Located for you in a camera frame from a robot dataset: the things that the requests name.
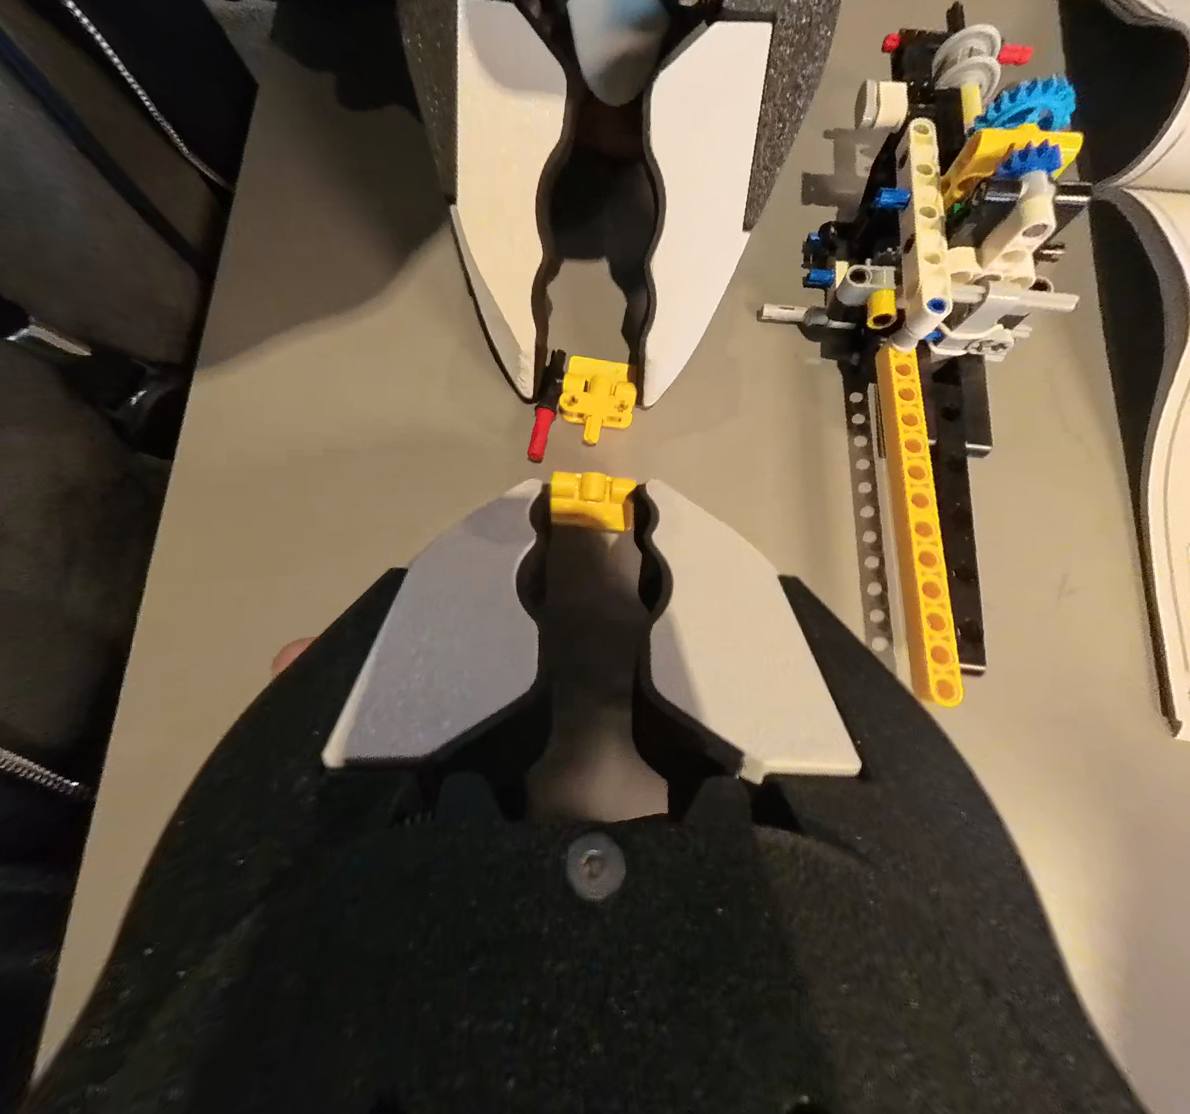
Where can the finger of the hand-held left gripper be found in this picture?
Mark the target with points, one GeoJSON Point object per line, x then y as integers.
{"type": "Point", "coordinates": [502, 184]}
{"type": "Point", "coordinates": [706, 184]}

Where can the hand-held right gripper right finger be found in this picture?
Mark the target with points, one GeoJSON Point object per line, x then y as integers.
{"type": "Point", "coordinates": [743, 666]}

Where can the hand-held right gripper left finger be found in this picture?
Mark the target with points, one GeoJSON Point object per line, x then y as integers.
{"type": "Point", "coordinates": [437, 659]}

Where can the small yellow lego brick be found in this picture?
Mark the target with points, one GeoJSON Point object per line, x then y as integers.
{"type": "Point", "coordinates": [591, 501]}

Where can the yellow lego connector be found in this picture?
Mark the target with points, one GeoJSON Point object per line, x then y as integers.
{"type": "Point", "coordinates": [600, 395]}

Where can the red black lego pin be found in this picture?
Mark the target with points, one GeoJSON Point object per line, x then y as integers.
{"type": "Point", "coordinates": [545, 411]}

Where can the lego technic vehicle model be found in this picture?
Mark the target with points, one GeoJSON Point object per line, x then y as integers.
{"type": "Point", "coordinates": [929, 297]}

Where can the lego instruction booklet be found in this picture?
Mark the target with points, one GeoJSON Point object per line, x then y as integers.
{"type": "Point", "coordinates": [1162, 389]}

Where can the person's right hand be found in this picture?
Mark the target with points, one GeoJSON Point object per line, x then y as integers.
{"type": "Point", "coordinates": [293, 656]}

